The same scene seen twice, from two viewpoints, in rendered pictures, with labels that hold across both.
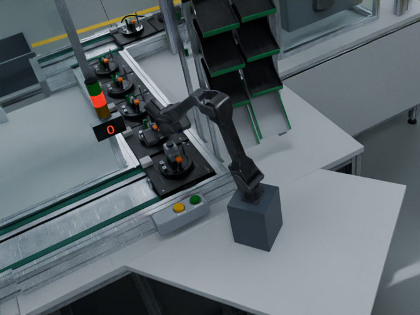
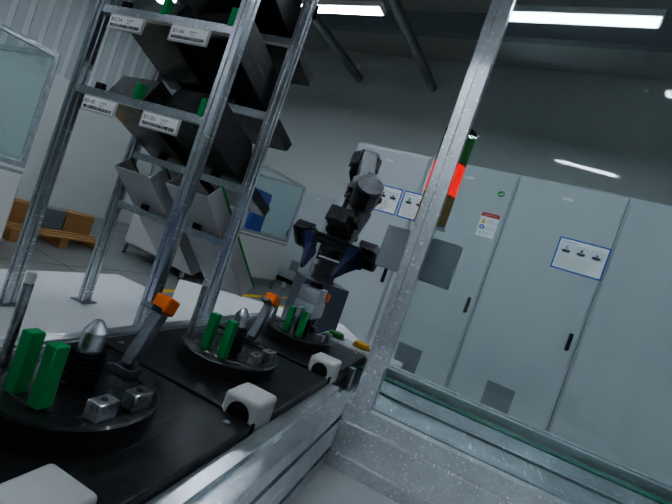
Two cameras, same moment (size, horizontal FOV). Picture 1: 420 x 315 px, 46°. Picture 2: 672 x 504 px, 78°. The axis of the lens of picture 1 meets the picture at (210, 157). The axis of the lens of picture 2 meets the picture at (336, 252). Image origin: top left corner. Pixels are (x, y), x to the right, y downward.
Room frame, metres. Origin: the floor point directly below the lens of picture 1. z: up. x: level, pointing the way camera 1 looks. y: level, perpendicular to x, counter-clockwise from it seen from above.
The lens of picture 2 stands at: (2.21, 0.66, 1.18)
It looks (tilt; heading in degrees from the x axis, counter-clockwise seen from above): 1 degrees down; 217
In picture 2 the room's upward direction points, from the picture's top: 19 degrees clockwise
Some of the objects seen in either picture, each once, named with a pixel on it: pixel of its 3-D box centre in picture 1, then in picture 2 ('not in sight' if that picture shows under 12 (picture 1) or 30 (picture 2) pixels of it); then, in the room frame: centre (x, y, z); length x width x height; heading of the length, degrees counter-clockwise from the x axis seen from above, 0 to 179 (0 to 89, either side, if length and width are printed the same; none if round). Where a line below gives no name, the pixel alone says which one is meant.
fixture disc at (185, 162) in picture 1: (175, 164); (299, 336); (1.56, 0.14, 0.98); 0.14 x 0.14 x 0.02
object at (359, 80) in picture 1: (322, 79); not in sight; (2.73, -0.84, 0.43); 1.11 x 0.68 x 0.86; 108
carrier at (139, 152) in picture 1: (152, 128); (236, 333); (1.80, 0.22, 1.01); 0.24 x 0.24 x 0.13; 18
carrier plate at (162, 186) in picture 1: (176, 167); (296, 344); (1.56, 0.14, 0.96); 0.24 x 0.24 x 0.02; 18
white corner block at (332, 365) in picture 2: (146, 163); (323, 368); (1.62, 0.27, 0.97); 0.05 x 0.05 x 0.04; 18
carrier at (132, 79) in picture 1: (118, 82); not in sight; (2.27, 0.38, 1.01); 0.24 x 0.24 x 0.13; 18
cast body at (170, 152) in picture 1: (170, 148); (310, 299); (1.57, 0.15, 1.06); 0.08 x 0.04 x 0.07; 19
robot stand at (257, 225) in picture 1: (255, 215); (311, 311); (1.21, -0.12, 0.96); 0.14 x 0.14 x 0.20; 55
